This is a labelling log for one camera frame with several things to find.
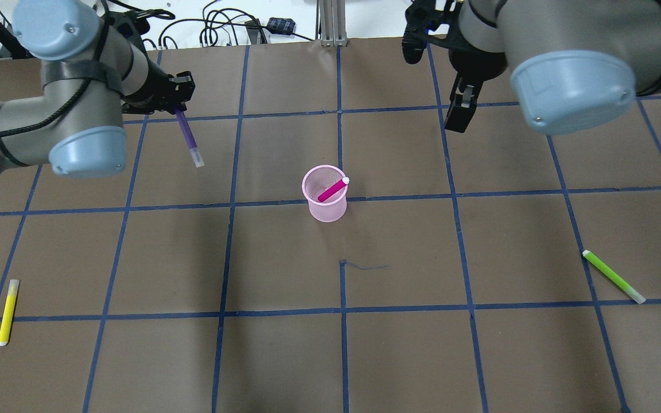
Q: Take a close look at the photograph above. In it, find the yellow highlighter pen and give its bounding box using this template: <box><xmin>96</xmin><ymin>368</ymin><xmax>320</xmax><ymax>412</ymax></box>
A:
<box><xmin>0</xmin><ymin>279</ymin><xmax>20</xmax><ymax>347</ymax></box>

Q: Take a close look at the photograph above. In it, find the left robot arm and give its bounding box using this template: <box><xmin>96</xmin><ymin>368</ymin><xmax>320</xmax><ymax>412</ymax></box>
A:
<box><xmin>0</xmin><ymin>1</ymin><xmax>195</xmax><ymax>178</ymax></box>

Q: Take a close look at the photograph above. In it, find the green highlighter pen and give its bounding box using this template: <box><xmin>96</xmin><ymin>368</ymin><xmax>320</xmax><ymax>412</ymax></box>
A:
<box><xmin>581</xmin><ymin>250</ymin><xmax>646</xmax><ymax>304</ymax></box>

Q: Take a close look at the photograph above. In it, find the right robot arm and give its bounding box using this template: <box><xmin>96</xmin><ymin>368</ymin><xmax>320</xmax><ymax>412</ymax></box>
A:
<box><xmin>449</xmin><ymin>1</ymin><xmax>661</xmax><ymax>135</ymax></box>

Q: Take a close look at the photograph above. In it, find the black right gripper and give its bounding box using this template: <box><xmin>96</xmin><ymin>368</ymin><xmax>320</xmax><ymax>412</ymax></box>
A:
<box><xmin>444</xmin><ymin>49</ymin><xmax>507</xmax><ymax>133</ymax></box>

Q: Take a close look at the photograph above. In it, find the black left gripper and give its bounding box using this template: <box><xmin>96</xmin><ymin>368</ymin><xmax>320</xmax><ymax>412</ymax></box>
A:
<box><xmin>121</xmin><ymin>60</ymin><xmax>195</xmax><ymax>114</ymax></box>

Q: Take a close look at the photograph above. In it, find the pink mesh cup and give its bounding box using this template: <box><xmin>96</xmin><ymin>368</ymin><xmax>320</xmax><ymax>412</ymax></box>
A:
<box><xmin>301</xmin><ymin>165</ymin><xmax>351</xmax><ymax>223</ymax></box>

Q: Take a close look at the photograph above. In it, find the purple highlighter pen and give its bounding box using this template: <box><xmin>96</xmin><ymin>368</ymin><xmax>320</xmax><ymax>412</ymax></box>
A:
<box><xmin>175</xmin><ymin>106</ymin><xmax>205</xmax><ymax>168</ymax></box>

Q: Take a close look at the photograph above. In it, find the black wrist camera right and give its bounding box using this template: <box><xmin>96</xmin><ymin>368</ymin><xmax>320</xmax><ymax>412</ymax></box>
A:
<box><xmin>401</xmin><ymin>1</ymin><xmax>461</xmax><ymax>65</ymax></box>

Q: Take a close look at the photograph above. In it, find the aluminium frame post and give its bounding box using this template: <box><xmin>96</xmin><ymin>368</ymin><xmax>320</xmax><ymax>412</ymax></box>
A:
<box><xmin>316</xmin><ymin>1</ymin><xmax>348</xmax><ymax>48</ymax></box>

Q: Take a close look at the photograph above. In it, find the pink highlighter pen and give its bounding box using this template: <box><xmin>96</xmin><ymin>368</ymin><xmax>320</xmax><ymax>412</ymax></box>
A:
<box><xmin>317</xmin><ymin>176</ymin><xmax>351</xmax><ymax>203</ymax></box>

